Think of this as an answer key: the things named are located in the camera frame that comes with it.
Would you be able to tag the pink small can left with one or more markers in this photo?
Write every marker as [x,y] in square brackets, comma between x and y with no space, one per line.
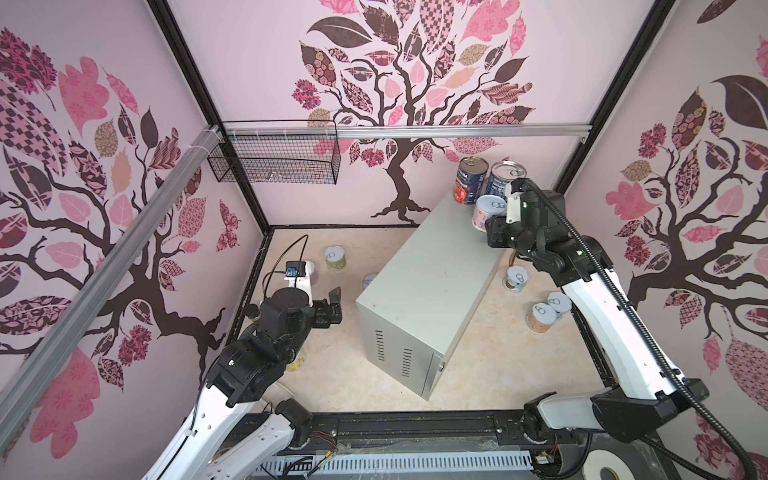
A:
[311,271]

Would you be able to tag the pink labelled can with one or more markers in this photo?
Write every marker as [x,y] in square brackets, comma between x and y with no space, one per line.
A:
[485,208]

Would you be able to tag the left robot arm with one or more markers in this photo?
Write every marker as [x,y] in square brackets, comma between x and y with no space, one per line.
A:
[237,381]

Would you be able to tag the black base frame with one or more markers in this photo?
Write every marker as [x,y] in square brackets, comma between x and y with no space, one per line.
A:
[561,457]

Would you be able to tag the large blue labelled can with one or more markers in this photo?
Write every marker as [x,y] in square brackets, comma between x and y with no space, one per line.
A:
[501,175]

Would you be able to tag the dark tomato can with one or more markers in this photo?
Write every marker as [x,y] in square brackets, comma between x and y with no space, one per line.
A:
[470,177]

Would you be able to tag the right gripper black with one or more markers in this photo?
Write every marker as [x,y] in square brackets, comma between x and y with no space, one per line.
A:
[494,228]

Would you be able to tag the white tape roll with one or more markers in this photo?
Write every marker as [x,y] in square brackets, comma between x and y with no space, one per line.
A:
[603,464]

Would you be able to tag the black wire basket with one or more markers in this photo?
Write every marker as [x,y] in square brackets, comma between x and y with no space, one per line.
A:
[278,151]

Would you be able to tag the aluminium rail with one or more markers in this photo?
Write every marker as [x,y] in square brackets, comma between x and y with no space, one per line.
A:
[425,131]
[44,363]

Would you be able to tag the aluminium rail left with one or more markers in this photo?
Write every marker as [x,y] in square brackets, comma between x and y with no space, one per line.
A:
[44,363]

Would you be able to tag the green labelled small can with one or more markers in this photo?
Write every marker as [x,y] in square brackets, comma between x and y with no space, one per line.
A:
[335,258]

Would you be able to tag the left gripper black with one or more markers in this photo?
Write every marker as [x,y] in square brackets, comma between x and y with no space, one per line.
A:
[324,318]

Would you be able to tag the white vented cable duct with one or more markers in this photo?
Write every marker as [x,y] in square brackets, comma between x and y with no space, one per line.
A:
[359,465]

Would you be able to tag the grey metal cabinet box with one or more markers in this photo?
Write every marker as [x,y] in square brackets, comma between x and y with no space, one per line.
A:
[417,308]

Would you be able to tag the dark spice bottle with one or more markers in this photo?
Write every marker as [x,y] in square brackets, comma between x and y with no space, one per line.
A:
[252,311]

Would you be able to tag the orange labelled can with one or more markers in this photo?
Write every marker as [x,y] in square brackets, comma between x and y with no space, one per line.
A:
[541,318]

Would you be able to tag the white can far right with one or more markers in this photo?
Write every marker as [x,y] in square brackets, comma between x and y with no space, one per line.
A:
[560,302]

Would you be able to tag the aluminium rail back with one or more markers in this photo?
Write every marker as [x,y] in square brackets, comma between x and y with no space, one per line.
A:
[425,131]

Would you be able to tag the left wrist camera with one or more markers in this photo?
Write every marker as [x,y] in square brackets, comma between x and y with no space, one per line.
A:
[296,276]

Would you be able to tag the white small can right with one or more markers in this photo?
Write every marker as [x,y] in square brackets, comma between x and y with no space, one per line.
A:
[516,278]

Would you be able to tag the yellow labelled can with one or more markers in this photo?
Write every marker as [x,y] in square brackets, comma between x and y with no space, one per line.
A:
[297,363]

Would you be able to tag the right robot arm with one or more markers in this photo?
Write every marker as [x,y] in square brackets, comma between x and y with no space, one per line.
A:
[649,390]

